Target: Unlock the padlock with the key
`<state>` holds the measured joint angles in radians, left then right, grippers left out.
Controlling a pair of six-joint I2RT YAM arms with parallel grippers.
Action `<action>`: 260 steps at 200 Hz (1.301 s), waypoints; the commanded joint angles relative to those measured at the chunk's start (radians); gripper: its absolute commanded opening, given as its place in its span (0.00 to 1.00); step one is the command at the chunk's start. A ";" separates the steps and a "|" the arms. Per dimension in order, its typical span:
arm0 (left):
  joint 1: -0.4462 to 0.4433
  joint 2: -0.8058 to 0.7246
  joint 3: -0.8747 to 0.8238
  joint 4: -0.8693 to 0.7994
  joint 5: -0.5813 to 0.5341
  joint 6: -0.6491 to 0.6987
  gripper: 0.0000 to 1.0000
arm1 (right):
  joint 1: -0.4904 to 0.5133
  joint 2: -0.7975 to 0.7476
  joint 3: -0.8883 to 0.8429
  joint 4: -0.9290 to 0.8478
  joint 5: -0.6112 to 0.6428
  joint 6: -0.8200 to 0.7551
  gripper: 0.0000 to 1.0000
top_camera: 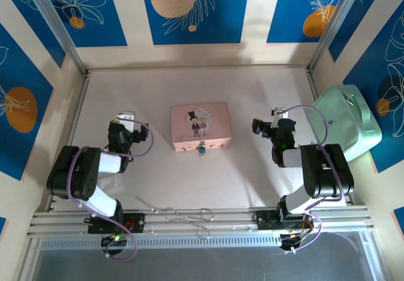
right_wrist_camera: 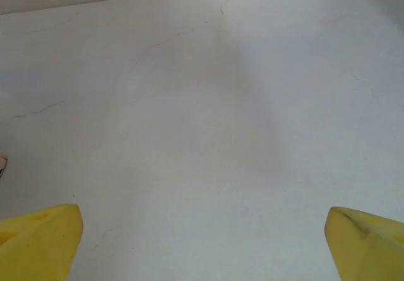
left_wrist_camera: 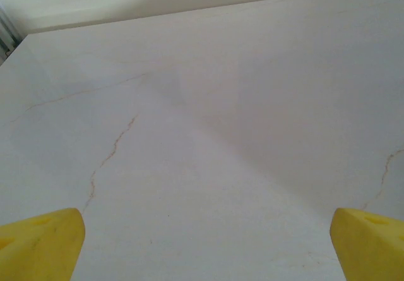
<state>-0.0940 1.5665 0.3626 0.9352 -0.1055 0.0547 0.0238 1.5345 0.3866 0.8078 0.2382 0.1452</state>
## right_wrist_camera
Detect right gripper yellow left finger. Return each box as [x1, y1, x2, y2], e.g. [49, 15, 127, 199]
[0, 203, 84, 281]

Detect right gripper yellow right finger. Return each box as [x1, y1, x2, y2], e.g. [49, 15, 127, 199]
[324, 206, 404, 281]

